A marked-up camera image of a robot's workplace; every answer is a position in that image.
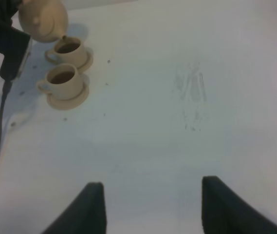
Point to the near beige cup saucer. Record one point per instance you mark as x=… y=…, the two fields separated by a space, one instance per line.
x=67 y=103

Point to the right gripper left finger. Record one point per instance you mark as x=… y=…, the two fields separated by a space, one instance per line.
x=85 y=215

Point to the near beige teacup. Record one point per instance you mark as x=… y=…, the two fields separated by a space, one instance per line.
x=63 y=82

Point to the far beige teacup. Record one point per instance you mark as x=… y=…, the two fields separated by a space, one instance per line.
x=68 y=50

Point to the beige ceramic teapot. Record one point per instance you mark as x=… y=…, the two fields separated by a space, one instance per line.
x=44 y=20

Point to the far beige cup saucer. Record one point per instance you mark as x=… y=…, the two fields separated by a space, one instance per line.
x=87 y=62

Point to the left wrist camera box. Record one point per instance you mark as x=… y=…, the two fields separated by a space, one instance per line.
x=15 y=46

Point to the beige cup saucer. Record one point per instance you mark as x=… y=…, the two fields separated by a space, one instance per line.
x=67 y=103
x=87 y=62

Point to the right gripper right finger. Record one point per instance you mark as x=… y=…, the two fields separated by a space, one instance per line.
x=224 y=212

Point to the beige teacup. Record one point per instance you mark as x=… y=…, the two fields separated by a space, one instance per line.
x=68 y=50
x=63 y=82

